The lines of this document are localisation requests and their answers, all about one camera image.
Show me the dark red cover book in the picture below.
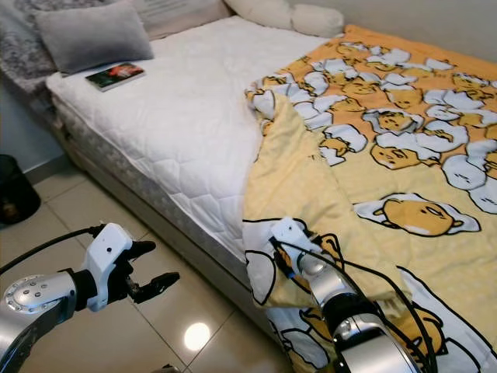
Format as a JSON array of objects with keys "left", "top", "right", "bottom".
[{"left": 85, "top": 62, "right": 147, "bottom": 92}]

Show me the yellow cartoon print blanket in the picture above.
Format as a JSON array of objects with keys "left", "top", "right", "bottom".
[{"left": 241, "top": 23, "right": 497, "bottom": 373}]

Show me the white quilted mattress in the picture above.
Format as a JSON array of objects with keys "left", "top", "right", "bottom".
[{"left": 45, "top": 16, "right": 346, "bottom": 265}]

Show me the black waste bin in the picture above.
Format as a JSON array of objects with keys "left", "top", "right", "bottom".
[{"left": 0, "top": 154, "right": 42, "bottom": 226}]

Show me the plain grey cushion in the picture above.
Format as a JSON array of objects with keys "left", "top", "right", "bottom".
[{"left": 33, "top": 0, "right": 156, "bottom": 77}]

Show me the grey patterned cushion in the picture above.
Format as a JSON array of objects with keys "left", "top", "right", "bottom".
[{"left": 0, "top": 0, "right": 109, "bottom": 94}]

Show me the short cream bolster pillow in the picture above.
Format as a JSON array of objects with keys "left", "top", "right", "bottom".
[{"left": 289, "top": 3, "right": 346, "bottom": 38}]

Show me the long cream bolster pillow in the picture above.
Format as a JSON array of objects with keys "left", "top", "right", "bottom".
[{"left": 221, "top": 0, "right": 296, "bottom": 30}]

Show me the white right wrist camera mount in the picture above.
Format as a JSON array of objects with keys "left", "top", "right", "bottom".
[{"left": 269, "top": 217, "right": 313, "bottom": 259}]

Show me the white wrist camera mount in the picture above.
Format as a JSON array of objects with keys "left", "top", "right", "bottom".
[
  {"left": 269, "top": 217, "right": 313, "bottom": 259},
  {"left": 85, "top": 222, "right": 137, "bottom": 313}
]

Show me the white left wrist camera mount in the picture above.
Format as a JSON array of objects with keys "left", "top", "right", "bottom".
[{"left": 85, "top": 222, "right": 137, "bottom": 313}]

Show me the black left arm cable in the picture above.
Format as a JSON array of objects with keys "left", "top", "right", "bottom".
[{"left": 0, "top": 224, "right": 106, "bottom": 274}]

